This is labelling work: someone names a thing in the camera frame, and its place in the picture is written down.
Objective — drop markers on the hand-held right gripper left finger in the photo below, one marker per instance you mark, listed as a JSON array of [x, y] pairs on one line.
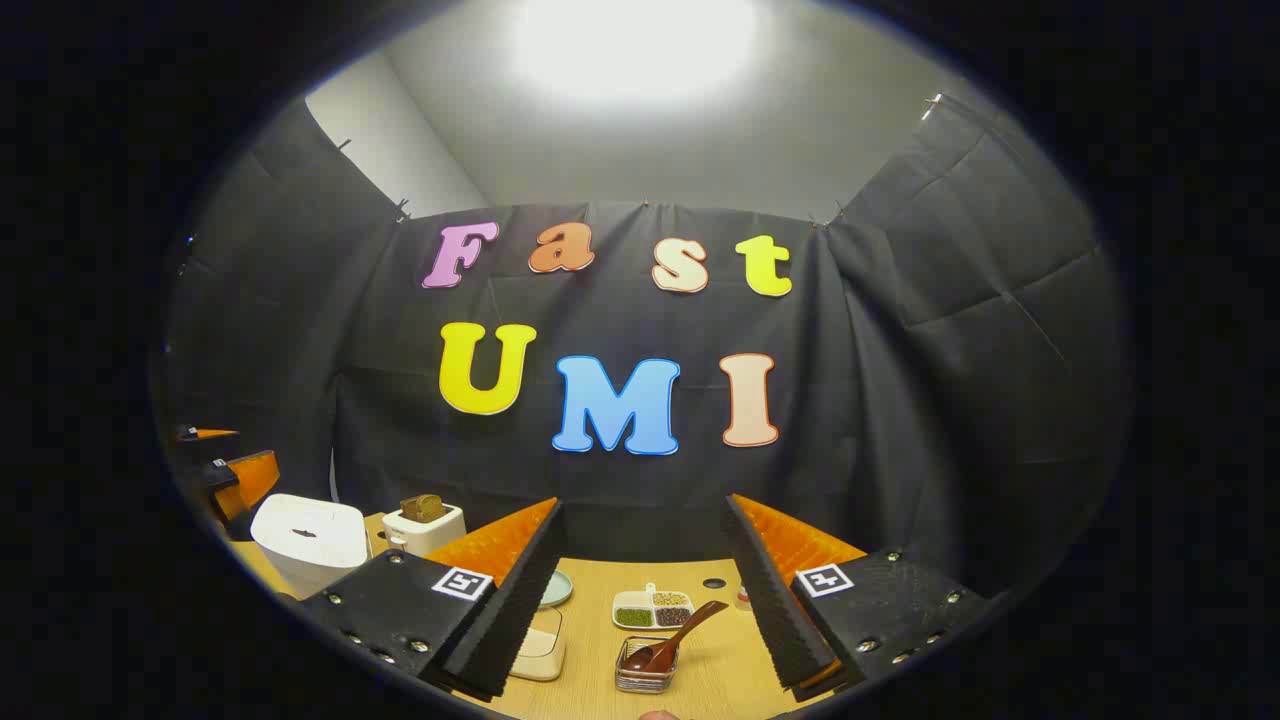
[[525, 600]]

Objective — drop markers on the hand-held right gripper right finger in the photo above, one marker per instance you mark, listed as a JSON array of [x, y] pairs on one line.
[[765, 600]]

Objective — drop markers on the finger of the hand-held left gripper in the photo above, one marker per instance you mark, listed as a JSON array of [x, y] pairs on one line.
[[248, 480], [208, 444]]

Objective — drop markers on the white rice cooker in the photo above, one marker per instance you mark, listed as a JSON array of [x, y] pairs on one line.
[[310, 540]]

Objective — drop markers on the brown wooden spoon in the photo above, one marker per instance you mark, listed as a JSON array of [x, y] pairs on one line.
[[680, 632]]

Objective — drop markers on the clear bottle red label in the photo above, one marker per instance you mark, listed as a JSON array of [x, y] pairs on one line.
[[743, 598]]

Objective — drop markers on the pale green plate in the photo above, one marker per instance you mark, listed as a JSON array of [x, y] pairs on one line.
[[557, 590]]

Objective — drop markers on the beige square container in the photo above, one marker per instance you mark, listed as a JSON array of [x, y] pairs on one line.
[[540, 655]]

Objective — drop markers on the white divided grain dish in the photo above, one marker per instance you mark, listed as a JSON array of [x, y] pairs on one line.
[[653, 607]]

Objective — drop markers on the white toaster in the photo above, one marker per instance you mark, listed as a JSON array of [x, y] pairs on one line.
[[425, 530]]

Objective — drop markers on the brown toast slice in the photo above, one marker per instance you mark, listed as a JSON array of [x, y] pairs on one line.
[[423, 508]]

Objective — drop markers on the black backdrop cloth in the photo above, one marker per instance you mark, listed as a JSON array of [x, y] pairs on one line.
[[880, 400]]

